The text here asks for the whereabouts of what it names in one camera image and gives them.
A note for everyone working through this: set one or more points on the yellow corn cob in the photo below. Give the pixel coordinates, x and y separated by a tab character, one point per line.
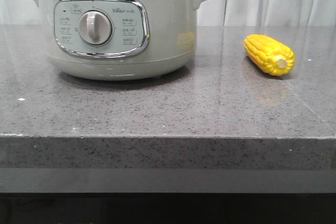
269	55

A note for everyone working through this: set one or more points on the pale green electric pot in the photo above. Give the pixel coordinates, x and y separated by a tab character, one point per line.
119	39

